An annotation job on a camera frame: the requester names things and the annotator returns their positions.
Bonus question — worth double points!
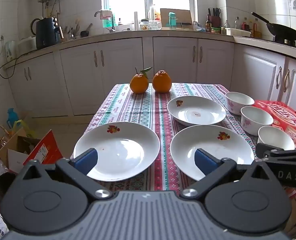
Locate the black woven basket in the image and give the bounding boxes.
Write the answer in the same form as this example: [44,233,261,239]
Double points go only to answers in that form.
[0,172,17,207]

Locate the blue plastic toy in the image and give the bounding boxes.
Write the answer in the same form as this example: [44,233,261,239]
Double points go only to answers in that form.
[7,108,19,128]

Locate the white pink-flower bowl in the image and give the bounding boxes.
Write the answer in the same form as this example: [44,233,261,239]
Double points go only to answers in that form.
[225,92,255,116]
[240,106,274,136]
[257,126,295,151]

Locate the utensil holder with chopsticks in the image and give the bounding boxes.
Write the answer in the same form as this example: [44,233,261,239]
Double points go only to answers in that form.
[63,17,81,40]

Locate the black wok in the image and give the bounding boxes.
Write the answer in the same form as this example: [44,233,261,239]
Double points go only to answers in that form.
[251,12,296,43]

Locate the white countertop appliance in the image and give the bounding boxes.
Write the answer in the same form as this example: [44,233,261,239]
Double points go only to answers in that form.
[18,36,37,55]

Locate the orange with green leaf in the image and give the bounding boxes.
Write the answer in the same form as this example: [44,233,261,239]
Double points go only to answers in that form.
[129,67,153,94]

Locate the black power cable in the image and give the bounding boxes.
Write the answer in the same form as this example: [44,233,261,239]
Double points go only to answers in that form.
[0,50,38,80]

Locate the patterned tablecloth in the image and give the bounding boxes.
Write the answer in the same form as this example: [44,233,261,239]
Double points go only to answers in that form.
[84,82,260,193]

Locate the green dish soap bottle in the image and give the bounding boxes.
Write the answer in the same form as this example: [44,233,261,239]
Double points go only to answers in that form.
[102,7,116,28]

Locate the bumpy-topped orange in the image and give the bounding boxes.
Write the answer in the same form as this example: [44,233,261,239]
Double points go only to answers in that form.
[152,70,172,93]

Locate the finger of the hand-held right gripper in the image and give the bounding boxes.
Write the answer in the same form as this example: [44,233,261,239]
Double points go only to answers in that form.
[255,142,296,167]

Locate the knife block with knives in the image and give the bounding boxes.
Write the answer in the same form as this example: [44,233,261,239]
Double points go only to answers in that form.
[208,7,221,29]

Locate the brown cutting board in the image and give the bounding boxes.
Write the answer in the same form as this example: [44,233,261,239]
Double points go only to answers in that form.
[160,8,192,27]

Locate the dark mortar and pestle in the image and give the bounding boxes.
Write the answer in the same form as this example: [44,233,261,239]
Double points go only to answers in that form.
[80,24,93,37]

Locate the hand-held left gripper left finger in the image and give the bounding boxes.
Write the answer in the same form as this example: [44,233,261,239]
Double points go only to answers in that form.
[17,148,113,200]

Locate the white kitchen cabinets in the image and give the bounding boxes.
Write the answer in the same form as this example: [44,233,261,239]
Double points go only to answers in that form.
[3,35,296,120]

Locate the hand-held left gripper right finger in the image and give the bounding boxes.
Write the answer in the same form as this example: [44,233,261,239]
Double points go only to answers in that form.
[179,148,276,200]

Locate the white plastic tray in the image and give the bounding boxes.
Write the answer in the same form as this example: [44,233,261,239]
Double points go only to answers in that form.
[225,27,251,37]

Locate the cardboard box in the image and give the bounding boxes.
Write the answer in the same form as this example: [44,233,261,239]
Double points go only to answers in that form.
[0,127,51,174]

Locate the white plate with centre smudge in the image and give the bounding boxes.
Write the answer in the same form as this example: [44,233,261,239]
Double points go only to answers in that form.
[167,96,226,126]

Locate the red gift box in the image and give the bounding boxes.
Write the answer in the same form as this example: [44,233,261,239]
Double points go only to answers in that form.
[253,99,296,207]

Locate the white fruit-print plate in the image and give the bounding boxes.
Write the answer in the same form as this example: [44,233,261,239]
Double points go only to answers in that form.
[170,124,255,182]
[73,122,161,182]

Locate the kitchen countertop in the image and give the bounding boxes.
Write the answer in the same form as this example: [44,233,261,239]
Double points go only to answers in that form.
[3,29,296,70]

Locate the yellow-green bag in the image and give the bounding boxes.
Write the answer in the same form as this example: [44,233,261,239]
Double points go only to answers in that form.
[13,119,36,138]

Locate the metal faucet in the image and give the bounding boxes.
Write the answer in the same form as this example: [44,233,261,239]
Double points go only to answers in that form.
[94,10,116,32]

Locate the cooking oil bottle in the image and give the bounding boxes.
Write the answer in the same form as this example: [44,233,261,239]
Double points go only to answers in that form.
[148,4,161,22]

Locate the metal kettle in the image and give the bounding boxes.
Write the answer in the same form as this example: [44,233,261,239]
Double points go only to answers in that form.
[30,18,42,36]

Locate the teal water bottle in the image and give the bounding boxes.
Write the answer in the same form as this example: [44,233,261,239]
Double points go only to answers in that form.
[168,12,176,30]

